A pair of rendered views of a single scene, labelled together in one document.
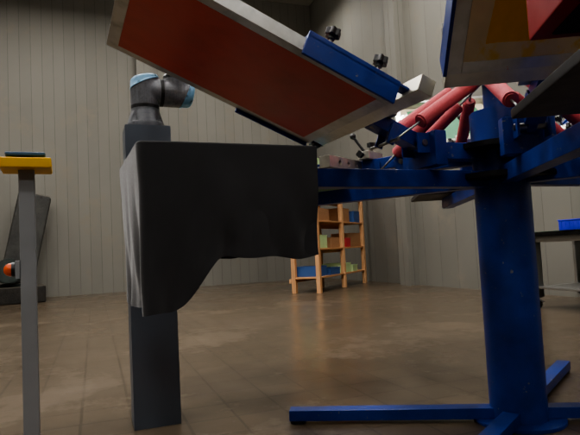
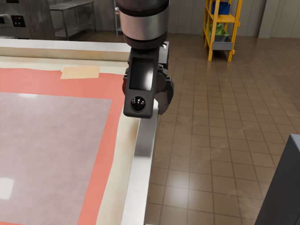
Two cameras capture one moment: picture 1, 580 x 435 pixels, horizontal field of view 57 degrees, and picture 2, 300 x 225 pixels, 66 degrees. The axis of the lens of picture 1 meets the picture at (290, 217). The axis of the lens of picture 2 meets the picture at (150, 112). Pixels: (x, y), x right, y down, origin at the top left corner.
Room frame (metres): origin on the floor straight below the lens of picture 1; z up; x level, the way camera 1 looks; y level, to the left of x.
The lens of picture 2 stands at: (2.04, -0.01, 1.58)
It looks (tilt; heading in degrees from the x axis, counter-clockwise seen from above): 31 degrees down; 121
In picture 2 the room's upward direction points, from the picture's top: straight up
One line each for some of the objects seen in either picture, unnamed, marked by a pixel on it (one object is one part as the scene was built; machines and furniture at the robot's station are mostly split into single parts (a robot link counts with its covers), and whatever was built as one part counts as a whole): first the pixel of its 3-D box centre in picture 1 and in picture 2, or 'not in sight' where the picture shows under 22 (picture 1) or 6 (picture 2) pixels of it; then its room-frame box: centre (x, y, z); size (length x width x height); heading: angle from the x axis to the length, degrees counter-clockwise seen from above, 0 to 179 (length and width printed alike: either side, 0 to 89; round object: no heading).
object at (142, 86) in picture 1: (146, 91); not in sight; (2.22, 0.58, 1.37); 0.13 x 0.12 x 0.14; 113
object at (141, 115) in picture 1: (145, 117); not in sight; (2.22, 0.59, 1.25); 0.15 x 0.15 x 0.10
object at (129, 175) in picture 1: (134, 232); not in sight; (1.49, 0.43, 0.74); 0.45 x 0.03 x 0.43; 23
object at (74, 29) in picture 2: not in sight; (71, 19); (-3.26, 4.64, 0.48); 1.84 x 0.70 x 0.97; 110
